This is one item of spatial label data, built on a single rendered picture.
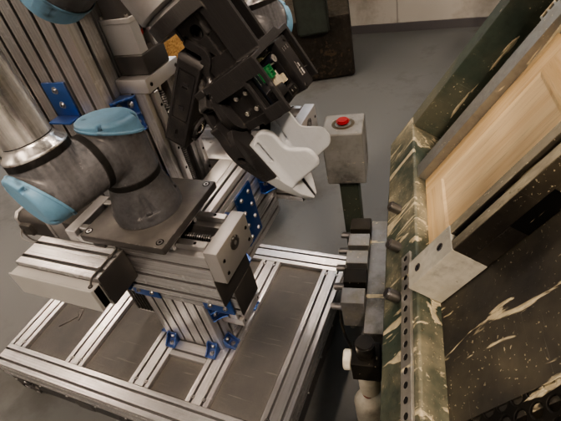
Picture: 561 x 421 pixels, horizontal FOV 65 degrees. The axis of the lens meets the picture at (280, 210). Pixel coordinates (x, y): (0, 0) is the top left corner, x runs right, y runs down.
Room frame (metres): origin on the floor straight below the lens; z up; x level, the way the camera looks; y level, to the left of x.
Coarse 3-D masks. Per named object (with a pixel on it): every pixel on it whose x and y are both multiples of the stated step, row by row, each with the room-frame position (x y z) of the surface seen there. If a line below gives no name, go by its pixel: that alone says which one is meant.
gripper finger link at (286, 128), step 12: (276, 120) 0.39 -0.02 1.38; (288, 120) 0.38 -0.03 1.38; (276, 132) 0.38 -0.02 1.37; (288, 132) 0.38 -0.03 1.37; (300, 132) 0.38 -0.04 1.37; (312, 132) 0.37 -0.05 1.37; (324, 132) 0.37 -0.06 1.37; (288, 144) 0.38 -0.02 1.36; (300, 144) 0.38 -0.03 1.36; (312, 144) 0.37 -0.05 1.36; (324, 144) 0.36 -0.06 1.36; (312, 180) 0.37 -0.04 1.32
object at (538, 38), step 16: (560, 0) 0.80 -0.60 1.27; (544, 16) 0.81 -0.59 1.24; (560, 16) 0.76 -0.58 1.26; (544, 32) 0.77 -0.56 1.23; (560, 32) 0.76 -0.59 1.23; (528, 48) 0.78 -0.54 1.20; (512, 64) 0.80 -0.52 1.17; (528, 64) 0.78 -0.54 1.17; (496, 80) 0.82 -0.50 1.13; (512, 80) 0.79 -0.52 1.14; (480, 96) 0.83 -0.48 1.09; (496, 96) 0.79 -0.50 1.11; (464, 112) 0.85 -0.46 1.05; (480, 112) 0.80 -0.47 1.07; (464, 128) 0.82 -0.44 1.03; (448, 144) 0.83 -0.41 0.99; (432, 160) 0.84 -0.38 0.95
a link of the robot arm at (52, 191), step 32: (0, 64) 0.72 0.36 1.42; (0, 96) 0.69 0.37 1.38; (0, 128) 0.68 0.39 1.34; (32, 128) 0.70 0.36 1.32; (32, 160) 0.67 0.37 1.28; (64, 160) 0.69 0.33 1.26; (96, 160) 0.72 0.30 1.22; (32, 192) 0.64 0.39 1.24; (64, 192) 0.66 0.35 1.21; (96, 192) 0.70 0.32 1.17
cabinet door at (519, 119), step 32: (544, 64) 0.72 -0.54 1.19; (512, 96) 0.75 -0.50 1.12; (544, 96) 0.66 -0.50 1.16; (480, 128) 0.78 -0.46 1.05; (512, 128) 0.68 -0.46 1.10; (544, 128) 0.59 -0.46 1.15; (448, 160) 0.81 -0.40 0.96; (480, 160) 0.69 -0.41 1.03; (512, 160) 0.60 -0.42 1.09; (448, 192) 0.71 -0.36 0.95; (480, 192) 0.62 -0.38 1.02; (448, 224) 0.63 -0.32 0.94
